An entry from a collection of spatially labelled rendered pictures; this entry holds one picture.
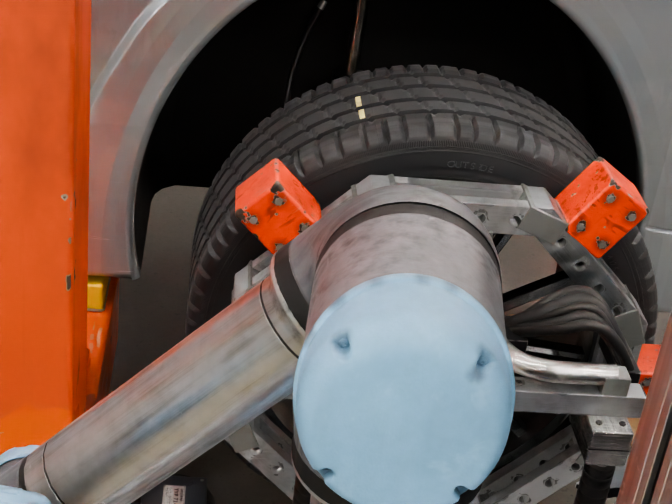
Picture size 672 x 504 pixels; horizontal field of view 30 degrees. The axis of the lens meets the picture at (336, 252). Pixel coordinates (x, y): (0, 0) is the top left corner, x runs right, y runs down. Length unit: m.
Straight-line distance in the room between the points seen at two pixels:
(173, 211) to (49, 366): 2.34
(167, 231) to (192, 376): 2.83
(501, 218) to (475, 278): 0.85
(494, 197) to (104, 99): 0.62
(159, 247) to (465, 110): 2.06
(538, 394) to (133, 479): 0.66
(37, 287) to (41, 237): 0.06
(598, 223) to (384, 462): 0.95
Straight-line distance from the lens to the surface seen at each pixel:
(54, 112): 1.32
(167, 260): 3.54
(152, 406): 0.88
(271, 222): 1.52
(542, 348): 1.80
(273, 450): 1.72
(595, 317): 1.51
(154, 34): 1.83
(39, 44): 1.29
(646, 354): 1.76
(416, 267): 0.68
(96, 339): 1.99
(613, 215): 1.58
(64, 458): 0.93
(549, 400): 1.47
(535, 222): 1.56
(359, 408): 0.65
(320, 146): 1.60
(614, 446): 1.50
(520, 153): 1.61
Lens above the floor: 1.80
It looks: 30 degrees down
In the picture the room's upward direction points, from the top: 7 degrees clockwise
